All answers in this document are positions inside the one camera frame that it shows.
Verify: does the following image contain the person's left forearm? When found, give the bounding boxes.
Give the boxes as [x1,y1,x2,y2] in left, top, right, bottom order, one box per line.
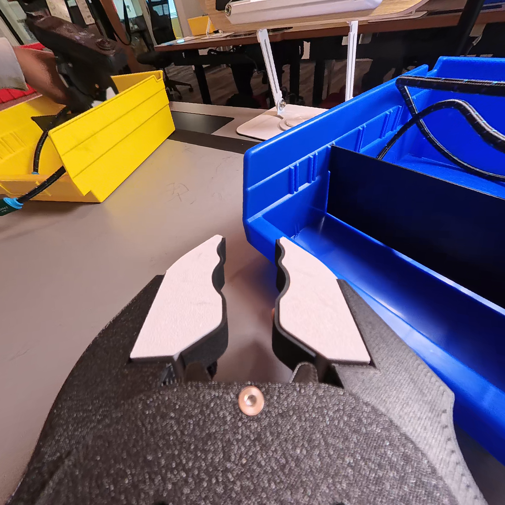
[0,37,28,92]

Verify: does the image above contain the blue plastic bin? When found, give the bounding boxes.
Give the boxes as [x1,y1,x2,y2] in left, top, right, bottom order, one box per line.
[243,56,505,466]

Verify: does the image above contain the white tablet stand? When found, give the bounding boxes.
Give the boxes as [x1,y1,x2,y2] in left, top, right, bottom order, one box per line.
[225,0,383,141]

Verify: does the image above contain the wooden desk black legs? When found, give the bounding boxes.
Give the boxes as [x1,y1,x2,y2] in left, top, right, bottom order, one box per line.
[155,8,505,104]

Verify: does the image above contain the black office chair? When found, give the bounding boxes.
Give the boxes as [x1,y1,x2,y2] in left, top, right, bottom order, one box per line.
[138,51,194,100]

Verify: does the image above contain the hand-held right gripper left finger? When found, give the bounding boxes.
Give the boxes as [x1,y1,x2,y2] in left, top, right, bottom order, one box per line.
[129,235,229,382]

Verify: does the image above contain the yellow plastic bin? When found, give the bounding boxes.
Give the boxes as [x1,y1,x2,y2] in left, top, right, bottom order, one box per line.
[0,70,175,203]
[187,16,217,35]

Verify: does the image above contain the person's left hand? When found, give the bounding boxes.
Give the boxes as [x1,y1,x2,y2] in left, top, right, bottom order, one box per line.
[18,47,69,104]

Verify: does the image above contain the black bin divider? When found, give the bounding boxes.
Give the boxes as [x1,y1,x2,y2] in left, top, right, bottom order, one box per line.
[327,145,505,309]

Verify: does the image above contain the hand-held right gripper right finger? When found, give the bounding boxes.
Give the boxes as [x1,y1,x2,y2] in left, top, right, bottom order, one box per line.
[271,237,372,380]

